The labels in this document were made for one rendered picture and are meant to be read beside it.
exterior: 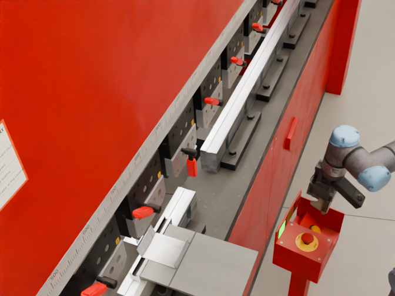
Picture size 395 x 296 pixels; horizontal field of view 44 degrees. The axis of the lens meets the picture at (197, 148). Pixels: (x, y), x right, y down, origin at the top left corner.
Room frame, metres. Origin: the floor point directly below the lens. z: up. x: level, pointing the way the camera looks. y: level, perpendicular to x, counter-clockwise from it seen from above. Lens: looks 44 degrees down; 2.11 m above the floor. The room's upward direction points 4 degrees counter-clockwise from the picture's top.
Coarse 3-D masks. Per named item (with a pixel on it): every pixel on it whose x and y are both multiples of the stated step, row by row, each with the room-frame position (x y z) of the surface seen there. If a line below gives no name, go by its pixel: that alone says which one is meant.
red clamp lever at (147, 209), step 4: (144, 204) 0.71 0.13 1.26; (148, 204) 0.70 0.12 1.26; (152, 204) 0.70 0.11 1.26; (140, 208) 0.66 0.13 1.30; (144, 208) 0.66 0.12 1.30; (148, 208) 0.67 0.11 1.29; (152, 208) 0.68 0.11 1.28; (156, 208) 0.69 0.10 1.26; (160, 208) 0.70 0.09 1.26; (132, 212) 0.65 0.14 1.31; (136, 212) 0.64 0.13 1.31; (140, 212) 0.64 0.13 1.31; (144, 212) 0.65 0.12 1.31; (148, 212) 0.66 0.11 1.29; (152, 212) 0.67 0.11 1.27; (156, 212) 0.69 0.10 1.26; (136, 216) 0.64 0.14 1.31; (140, 216) 0.64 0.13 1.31; (144, 216) 0.64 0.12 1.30
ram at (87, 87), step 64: (0, 0) 0.54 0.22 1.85; (64, 0) 0.64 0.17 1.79; (128, 0) 0.78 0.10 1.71; (192, 0) 1.02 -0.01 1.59; (256, 0) 1.47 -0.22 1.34; (0, 64) 0.51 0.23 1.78; (64, 64) 0.61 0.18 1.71; (128, 64) 0.75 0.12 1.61; (192, 64) 1.00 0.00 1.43; (64, 128) 0.57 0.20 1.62; (128, 128) 0.72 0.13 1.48; (64, 192) 0.53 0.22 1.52; (0, 256) 0.40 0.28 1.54; (64, 256) 0.49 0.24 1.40
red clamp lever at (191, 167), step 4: (188, 148) 0.89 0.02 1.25; (184, 152) 0.89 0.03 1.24; (188, 152) 0.88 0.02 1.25; (192, 152) 0.88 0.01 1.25; (196, 152) 0.88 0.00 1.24; (188, 156) 0.89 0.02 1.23; (192, 156) 0.88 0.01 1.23; (188, 160) 0.88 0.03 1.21; (192, 160) 0.88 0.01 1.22; (188, 164) 0.88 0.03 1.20; (192, 164) 0.88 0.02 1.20; (188, 168) 0.88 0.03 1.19; (192, 168) 0.88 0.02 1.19; (196, 168) 0.89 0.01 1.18; (188, 172) 0.88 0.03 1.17; (192, 172) 0.88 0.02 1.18; (196, 172) 0.89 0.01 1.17; (192, 176) 0.88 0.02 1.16
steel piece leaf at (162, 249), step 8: (152, 240) 0.80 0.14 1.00; (160, 240) 0.79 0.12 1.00; (168, 240) 0.79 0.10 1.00; (176, 240) 0.79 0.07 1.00; (152, 248) 0.77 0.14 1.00; (160, 248) 0.77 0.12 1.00; (168, 248) 0.77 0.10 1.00; (176, 248) 0.76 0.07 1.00; (184, 248) 0.76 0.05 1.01; (144, 256) 0.75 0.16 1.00; (152, 256) 0.74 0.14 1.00; (160, 256) 0.74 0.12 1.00; (168, 256) 0.74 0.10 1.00; (176, 256) 0.74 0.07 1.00; (168, 264) 0.72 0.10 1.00; (176, 264) 0.71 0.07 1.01
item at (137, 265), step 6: (162, 216) 0.88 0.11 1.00; (162, 222) 0.86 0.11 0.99; (168, 222) 0.86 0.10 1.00; (156, 228) 0.84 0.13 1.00; (162, 228) 0.84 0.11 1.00; (144, 252) 0.76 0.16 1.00; (138, 258) 0.74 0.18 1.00; (144, 258) 0.75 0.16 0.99; (138, 264) 0.73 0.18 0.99; (132, 270) 0.71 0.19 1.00; (138, 270) 0.71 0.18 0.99; (132, 276) 0.70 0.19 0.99; (138, 276) 0.69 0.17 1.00
